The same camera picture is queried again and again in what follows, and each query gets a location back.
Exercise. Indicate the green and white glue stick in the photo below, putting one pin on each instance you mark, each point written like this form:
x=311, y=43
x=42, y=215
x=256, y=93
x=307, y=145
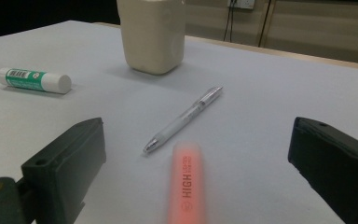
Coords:
x=32, y=79

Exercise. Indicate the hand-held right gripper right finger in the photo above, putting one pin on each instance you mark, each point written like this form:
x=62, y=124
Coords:
x=338, y=161

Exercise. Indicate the beige pen holder cup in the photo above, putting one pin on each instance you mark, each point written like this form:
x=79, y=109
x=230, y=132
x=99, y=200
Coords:
x=152, y=37

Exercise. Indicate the white wall outlet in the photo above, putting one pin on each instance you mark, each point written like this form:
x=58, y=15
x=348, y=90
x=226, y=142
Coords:
x=240, y=3

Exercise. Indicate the clear white ballpoint pen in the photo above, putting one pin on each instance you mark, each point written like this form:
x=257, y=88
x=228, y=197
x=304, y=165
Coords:
x=183, y=119

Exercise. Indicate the orange highlighter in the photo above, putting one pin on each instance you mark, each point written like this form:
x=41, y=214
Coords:
x=186, y=186

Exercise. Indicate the white table sheet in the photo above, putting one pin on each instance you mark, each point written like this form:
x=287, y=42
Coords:
x=261, y=109

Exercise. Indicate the beige cabinet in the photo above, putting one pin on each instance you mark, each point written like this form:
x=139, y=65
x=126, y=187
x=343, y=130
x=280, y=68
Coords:
x=323, y=28

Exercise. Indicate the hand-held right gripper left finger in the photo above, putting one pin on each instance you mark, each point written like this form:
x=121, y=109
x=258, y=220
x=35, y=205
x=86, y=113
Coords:
x=68, y=155

